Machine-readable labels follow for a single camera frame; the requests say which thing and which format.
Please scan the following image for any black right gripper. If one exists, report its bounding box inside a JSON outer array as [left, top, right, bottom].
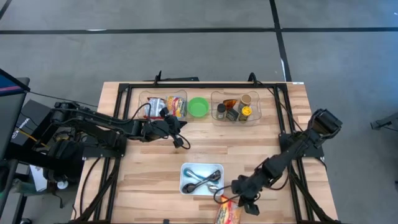
[[229, 175, 262, 208]]

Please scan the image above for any orange yellow ramen packet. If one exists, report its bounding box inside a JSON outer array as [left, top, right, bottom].
[[213, 195, 243, 224]]

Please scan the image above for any red roast beef ramen packet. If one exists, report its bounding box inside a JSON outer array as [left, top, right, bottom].
[[145, 96, 167, 121]]

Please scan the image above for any silver metal spoon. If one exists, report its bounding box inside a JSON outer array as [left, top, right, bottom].
[[189, 170, 220, 193]]

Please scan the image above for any clear plastic bin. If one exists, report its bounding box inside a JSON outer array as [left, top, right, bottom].
[[137, 89, 188, 123], [210, 90, 262, 127]]

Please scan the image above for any tan spice jar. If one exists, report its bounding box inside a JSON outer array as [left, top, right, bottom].
[[239, 93, 253, 108]]

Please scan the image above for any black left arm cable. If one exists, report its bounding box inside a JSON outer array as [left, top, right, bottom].
[[129, 102, 192, 151]]

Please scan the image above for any black case white lettering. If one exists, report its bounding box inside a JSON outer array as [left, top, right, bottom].
[[11, 98, 46, 147]]

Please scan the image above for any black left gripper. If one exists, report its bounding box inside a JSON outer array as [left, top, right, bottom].
[[143, 106, 188, 149]]

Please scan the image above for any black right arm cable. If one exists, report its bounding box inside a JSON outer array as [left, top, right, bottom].
[[213, 185, 241, 205]]

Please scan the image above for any black lid spice jar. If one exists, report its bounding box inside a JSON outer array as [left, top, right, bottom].
[[215, 103, 227, 121]]

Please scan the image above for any green plastic bowl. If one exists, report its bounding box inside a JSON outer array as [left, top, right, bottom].
[[187, 96, 210, 119]]

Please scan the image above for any orange taco mix packet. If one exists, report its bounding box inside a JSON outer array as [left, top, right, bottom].
[[223, 98, 239, 110]]

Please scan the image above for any small black tin box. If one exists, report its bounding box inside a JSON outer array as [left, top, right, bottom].
[[225, 108, 240, 123]]

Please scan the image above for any white cardboard box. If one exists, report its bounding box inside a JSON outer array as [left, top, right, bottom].
[[29, 164, 48, 192]]

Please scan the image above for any black measuring spoon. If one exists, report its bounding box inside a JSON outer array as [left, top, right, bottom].
[[182, 173, 222, 194]]

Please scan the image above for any yellow lid onion seasoning jar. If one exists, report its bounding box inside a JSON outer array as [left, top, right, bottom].
[[238, 105, 253, 123]]

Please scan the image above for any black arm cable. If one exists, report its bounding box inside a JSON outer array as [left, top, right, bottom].
[[213, 185, 241, 205], [129, 102, 192, 151]]

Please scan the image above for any grey chair base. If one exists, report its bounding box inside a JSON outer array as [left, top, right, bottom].
[[369, 111, 398, 131]]

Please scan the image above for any black computer monitor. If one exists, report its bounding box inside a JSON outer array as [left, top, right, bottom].
[[0, 68, 31, 161]]

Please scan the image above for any white plastic bin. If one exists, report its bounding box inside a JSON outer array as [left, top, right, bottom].
[[179, 162, 225, 197]]

